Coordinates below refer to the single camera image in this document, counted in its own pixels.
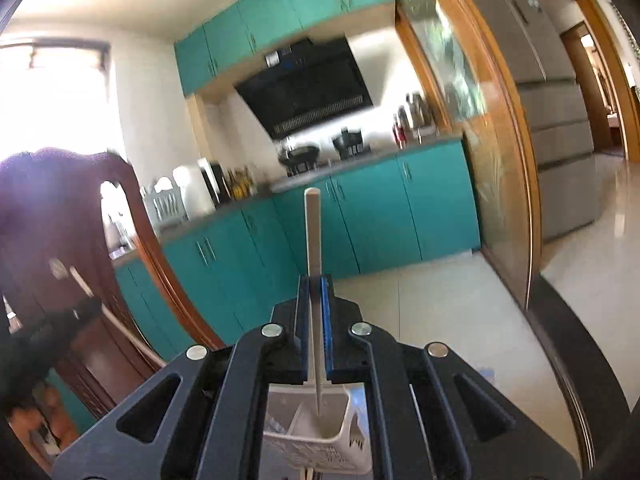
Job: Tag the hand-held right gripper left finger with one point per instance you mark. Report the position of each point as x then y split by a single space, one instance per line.
301 320

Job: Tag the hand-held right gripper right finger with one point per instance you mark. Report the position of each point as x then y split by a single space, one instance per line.
326 325

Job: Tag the white plastic utensil holder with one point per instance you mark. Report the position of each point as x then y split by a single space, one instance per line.
330 445

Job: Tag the carved wooden chair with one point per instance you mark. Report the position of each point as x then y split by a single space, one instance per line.
145 280

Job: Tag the cooking oil bottles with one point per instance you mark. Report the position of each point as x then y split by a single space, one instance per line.
241 184

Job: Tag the black kitchen appliance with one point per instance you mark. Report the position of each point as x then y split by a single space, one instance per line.
216 180

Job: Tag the black wok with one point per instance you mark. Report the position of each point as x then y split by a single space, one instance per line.
300 154

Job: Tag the white kitchen appliance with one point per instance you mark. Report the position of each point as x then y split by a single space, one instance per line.
192 192

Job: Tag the grey dish rack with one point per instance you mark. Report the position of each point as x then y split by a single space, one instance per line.
162 207

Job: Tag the black cooking pot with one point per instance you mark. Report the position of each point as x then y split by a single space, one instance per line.
347 141

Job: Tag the red bottles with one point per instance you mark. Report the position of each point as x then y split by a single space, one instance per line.
399 132

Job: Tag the black range hood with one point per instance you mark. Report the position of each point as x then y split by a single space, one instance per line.
310 90

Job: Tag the steel kettle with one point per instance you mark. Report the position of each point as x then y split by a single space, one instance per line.
417 110

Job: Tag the window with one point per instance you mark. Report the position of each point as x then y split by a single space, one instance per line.
55 100

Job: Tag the wooden framed glass door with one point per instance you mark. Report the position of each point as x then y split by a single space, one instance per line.
500 150

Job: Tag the dark round table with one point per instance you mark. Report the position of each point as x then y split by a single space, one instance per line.
580 360

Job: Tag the grey refrigerator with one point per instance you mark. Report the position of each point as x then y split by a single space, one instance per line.
555 110

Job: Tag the teal upper cabinets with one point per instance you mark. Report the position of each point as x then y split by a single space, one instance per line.
280 5

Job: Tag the wooden door frame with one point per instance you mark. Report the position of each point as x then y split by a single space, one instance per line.
607 60

